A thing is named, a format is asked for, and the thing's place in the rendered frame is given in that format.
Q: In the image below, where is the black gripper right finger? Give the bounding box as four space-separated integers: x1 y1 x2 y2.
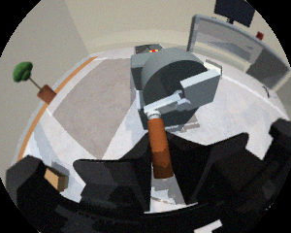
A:
165 129 250 206

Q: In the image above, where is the small tan block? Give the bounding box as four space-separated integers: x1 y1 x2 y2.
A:
45 166 69 193

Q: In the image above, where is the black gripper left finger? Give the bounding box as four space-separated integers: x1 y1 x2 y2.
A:
73 133 152 213

